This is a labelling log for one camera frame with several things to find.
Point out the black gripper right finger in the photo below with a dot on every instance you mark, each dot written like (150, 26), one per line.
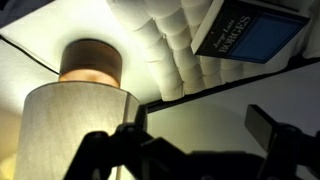
(290, 153)

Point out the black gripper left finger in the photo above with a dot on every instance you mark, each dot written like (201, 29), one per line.
(93, 153)

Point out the black book with blue cover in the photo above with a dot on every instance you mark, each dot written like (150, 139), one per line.
(233, 30)

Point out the table lamp with wooden base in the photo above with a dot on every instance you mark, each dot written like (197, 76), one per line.
(66, 116)

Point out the white backdrop panel black edge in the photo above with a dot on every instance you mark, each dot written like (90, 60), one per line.
(206, 133)

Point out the cream tufted mattress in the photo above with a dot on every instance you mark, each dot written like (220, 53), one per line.
(160, 40)

